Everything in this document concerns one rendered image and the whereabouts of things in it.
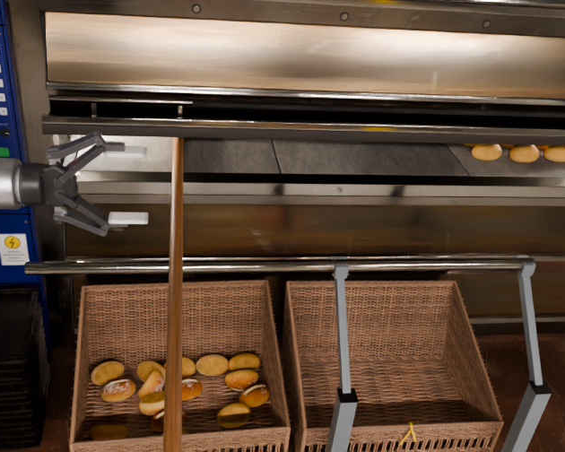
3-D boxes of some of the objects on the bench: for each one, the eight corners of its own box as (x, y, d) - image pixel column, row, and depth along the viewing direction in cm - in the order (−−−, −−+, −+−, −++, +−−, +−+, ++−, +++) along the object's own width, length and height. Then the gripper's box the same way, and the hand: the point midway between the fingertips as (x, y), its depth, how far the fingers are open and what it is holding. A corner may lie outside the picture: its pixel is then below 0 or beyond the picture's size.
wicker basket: (85, 352, 207) (79, 282, 192) (263, 343, 217) (270, 276, 202) (70, 487, 167) (60, 412, 152) (289, 468, 178) (299, 396, 163)
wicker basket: (275, 344, 217) (282, 278, 202) (438, 342, 226) (457, 277, 211) (295, 471, 177) (307, 399, 162) (493, 461, 185) (521, 393, 170)
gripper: (17, 108, 112) (146, 113, 115) (34, 231, 125) (149, 232, 128) (7, 127, 105) (143, 131, 108) (26, 254, 119) (147, 255, 122)
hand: (140, 186), depth 118 cm, fingers open, 13 cm apart
